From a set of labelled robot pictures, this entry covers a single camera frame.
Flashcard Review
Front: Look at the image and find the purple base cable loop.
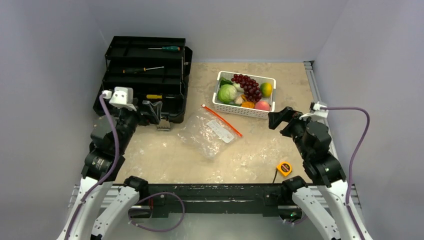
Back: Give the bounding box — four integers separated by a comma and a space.
127, 192, 186, 233

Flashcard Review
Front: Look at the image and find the green leafy vegetable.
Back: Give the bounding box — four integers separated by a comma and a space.
219, 77, 233, 87

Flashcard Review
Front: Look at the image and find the yellow handled screwdriver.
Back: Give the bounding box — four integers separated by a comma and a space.
146, 94, 163, 100

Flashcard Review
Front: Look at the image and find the black open toolbox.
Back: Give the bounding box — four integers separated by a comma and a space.
98, 36, 193, 124

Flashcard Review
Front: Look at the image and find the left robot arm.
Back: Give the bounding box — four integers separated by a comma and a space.
58, 98, 162, 240

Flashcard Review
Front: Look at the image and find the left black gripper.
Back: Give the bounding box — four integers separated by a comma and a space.
115, 97, 161, 152

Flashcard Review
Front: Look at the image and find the green yellow mango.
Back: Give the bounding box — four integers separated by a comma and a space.
259, 82, 273, 98

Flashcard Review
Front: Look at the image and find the red grape bunch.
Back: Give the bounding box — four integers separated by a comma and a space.
230, 74, 262, 103

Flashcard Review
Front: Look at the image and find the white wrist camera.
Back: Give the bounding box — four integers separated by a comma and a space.
100, 86, 137, 112
299, 101, 329, 121

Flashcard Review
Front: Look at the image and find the clear orange zip bag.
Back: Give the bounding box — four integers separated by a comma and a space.
177, 104, 243, 159

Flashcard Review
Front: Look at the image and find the yellow tape measure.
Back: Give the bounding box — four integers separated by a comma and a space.
276, 161, 292, 177

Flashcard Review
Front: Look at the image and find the garlic bulb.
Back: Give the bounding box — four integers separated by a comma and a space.
234, 95, 245, 106

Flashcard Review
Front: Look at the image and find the white plastic basket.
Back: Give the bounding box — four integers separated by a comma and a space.
212, 71, 276, 119

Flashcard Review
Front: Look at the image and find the green handled screwdriver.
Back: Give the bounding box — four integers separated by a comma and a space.
148, 46, 181, 52

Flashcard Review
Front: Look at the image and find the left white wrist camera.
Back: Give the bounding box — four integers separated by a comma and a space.
100, 86, 137, 112

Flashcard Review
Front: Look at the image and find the pink peach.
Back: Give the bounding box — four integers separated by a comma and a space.
254, 100, 271, 112

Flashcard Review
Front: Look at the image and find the green cabbage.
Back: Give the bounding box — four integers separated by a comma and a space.
217, 84, 238, 104

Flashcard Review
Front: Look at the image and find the white radish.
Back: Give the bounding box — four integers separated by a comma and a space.
232, 82, 245, 93

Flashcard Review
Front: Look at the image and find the black yellow screwdriver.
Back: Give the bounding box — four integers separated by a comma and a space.
122, 66, 165, 74

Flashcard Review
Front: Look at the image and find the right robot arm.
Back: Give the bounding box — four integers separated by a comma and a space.
268, 102, 372, 240

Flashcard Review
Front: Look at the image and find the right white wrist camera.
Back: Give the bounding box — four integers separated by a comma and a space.
299, 101, 329, 121

